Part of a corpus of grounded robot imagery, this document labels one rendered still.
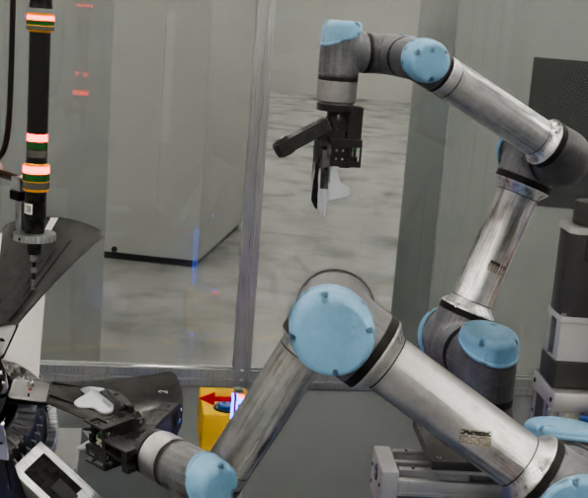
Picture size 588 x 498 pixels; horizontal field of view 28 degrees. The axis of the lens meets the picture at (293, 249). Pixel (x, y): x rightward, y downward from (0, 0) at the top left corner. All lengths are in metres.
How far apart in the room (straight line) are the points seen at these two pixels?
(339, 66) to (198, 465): 0.83
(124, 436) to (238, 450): 0.18
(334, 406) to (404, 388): 1.22
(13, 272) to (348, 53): 0.72
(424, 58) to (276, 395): 0.66
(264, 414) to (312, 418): 1.05
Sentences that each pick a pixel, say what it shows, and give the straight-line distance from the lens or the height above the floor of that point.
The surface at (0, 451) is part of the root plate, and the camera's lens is 2.02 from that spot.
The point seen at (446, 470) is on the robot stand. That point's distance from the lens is 2.29.
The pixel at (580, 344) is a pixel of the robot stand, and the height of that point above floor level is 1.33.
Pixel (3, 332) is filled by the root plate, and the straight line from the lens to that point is 2.06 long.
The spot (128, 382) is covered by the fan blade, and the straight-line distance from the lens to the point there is 2.08.
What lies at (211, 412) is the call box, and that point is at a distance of 2.28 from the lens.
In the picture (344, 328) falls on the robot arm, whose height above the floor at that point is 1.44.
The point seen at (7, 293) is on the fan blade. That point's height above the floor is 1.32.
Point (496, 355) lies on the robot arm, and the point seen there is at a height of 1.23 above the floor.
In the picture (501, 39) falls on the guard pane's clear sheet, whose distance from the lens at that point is 2.75.
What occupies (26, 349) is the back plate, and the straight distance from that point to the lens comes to 2.29.
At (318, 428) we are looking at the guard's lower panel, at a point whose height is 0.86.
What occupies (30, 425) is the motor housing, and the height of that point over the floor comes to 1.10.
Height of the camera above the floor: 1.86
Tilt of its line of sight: 12 degrees down
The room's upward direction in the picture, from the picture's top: 4 degrees clockwise
